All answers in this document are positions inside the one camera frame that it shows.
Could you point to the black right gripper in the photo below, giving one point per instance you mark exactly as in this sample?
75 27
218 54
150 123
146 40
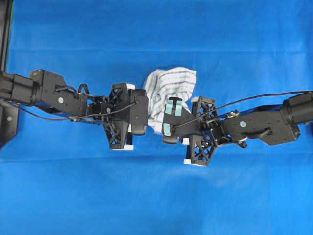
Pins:
208 136

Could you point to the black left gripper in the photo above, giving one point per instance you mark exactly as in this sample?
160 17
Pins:
110 111

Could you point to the white blue striped towel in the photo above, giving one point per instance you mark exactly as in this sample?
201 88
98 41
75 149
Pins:
160 85

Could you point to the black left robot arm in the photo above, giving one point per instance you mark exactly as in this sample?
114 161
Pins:
48 92

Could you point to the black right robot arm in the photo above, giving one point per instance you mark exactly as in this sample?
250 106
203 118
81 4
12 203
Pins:
272 124

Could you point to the blue table cloth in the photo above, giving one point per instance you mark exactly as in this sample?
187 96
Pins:
61 178

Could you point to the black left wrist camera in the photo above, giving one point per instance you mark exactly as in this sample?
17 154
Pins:
139 111

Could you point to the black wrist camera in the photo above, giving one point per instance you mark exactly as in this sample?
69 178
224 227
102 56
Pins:
175 114
139 111

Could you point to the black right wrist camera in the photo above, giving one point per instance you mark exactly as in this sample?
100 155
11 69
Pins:
175 114

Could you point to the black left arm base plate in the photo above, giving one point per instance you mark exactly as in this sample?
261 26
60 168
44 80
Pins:
9 119

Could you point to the black aluminium table frame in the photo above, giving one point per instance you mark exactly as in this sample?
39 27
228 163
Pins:
5 24

